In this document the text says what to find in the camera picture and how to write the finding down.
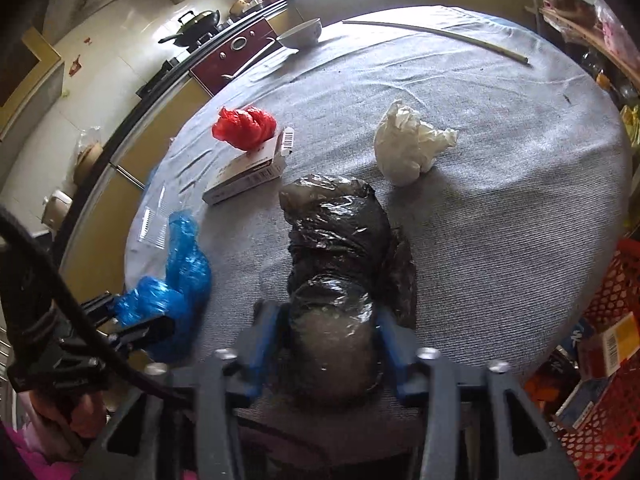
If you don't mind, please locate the blue white carton box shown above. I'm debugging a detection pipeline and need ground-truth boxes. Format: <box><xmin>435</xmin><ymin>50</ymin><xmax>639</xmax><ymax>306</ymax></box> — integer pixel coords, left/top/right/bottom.
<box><xmin>552</xmin><ymin>378</ymin><xmax>611</xmax><ymax>432</ymax></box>

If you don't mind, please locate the blue plastic bag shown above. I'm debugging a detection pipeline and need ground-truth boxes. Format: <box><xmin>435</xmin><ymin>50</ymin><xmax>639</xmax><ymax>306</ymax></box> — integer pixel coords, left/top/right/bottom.
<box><xmin>114</xmin><ymin>210</ymin><xmax>213</xmax><ymax>363</ymax></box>

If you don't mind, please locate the orange cardboard box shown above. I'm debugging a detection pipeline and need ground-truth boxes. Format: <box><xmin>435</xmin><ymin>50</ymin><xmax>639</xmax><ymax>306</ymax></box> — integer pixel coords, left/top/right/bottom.
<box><xmin>578</xmin><ymin>312</ymin><xmax>639</xmax><ymax>380</ymax></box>

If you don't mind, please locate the clear plastic tray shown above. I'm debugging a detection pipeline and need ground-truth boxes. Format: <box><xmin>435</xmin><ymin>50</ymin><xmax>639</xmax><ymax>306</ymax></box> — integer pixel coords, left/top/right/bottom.
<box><xmin>138</xmin><ymin>206</ymin><xmax>169</xmax><ymax>250</ymax></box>

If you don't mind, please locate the black plastic bag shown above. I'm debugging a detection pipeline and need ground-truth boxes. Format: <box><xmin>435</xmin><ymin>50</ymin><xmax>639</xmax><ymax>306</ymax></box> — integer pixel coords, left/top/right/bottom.
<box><xmin>279</xmin><ymin>174</ymin><xmax>418</xmax><ymax>405</ymax></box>

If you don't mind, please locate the white purple medicine box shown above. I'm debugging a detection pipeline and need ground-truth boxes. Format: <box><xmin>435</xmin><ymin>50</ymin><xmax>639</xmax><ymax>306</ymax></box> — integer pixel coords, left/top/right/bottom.
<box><xmin>202</xmin><ymin>127</ymin><xmax>295</xmax><ymax>206</ymax></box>

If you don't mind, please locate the red plastic bag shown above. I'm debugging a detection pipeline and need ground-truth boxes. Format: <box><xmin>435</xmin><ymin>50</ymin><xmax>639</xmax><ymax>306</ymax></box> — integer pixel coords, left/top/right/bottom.
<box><xmin>212</xmin><ymin>106</ymin><xmax>277</xmax><ymax>152</ymax></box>

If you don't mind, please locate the white plastic bag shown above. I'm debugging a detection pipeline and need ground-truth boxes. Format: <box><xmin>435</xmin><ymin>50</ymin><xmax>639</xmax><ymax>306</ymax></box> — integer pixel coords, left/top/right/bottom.
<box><xmin>373</xmin><ymin>100</ymin><xmax>458</xmax><ymax>188</ymax></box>

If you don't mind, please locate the left hand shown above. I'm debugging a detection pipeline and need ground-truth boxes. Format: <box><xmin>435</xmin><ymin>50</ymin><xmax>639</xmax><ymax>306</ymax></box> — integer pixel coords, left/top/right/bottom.
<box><xmin>28</xmin><ymin>390</ymin><xmax>106</xmax><ymax>439</ymax></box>

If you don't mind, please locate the red plastic basket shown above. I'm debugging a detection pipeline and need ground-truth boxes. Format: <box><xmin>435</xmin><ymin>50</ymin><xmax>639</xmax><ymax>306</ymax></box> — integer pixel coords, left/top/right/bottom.
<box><xmin>525</xmin><ymin>238</ymin><xmax>639</xmax><ymax>479</ymax></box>

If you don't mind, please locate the white rice cooker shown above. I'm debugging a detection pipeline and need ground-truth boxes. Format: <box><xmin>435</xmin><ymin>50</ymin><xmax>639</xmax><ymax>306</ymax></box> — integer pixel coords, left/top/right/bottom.
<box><xmin>41</xmin><ymin>190</ymin><xmax>73</xmax><ymax>232</ymax></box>

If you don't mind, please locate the brown clay pot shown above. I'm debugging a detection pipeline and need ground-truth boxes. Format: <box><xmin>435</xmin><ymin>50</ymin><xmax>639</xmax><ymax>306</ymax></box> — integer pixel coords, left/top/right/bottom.
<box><xmin>73</xmin><ymin>142</ymin><xmax>103</xmax><ymax>186</ymax></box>

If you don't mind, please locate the grey tablecloth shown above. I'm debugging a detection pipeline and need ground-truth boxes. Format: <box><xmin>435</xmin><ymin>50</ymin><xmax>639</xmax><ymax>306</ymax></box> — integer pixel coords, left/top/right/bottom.
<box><xmin>125</xmin><ymin>6</ymin><xmax>631</xmax><ymax>376</ymax></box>

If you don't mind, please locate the yellow upper cabinet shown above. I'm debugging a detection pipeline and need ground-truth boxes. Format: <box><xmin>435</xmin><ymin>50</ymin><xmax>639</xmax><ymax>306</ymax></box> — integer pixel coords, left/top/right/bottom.
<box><xmin>1</xmin><ymin>26</ymin><xmax>64</xmax><ymax>141</ymax></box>

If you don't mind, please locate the black wok with lid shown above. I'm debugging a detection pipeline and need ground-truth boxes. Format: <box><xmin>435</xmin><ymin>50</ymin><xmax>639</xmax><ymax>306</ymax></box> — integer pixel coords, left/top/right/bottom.
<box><xmin>158</xmin><ymin>10</ymin><xmax>220</xmax><ymax>48</ymax></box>

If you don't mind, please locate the dark red built-in oven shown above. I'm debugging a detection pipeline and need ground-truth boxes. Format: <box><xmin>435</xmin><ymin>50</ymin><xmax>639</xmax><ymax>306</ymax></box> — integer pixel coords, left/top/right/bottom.
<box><xmin>190</xmin><ymin>18</ymin><xmax>280</xmax><ymax>96</ymax></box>

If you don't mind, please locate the white ceramic bowl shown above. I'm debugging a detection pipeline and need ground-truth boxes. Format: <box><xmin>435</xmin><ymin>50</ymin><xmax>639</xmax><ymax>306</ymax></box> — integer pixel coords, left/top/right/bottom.
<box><xmin>277</xmin><ymin>18</ymin><xmax>322</xmax><ymax>50</ymax></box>

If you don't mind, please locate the long thin wooden stick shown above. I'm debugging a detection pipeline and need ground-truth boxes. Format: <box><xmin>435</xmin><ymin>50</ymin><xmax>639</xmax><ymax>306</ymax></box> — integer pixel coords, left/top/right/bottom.
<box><xmin>343</xmin><ymin>18</ymin><xmax>529</xmax><ymax>65</ymax></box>

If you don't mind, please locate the metal storage rack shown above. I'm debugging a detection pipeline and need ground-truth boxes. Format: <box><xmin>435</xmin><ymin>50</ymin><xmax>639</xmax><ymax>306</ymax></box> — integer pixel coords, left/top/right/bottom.
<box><xmin>529</xmin><ymin>0</ymin><xmax>639</xmax><ymax>88</ymax></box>

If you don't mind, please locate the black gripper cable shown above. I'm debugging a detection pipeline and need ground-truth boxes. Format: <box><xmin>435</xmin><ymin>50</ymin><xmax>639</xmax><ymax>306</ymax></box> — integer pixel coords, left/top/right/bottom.
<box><xmin>0</xmin><ymin>204</ymin><xmax>196</xmax><ymax>406</ymax></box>

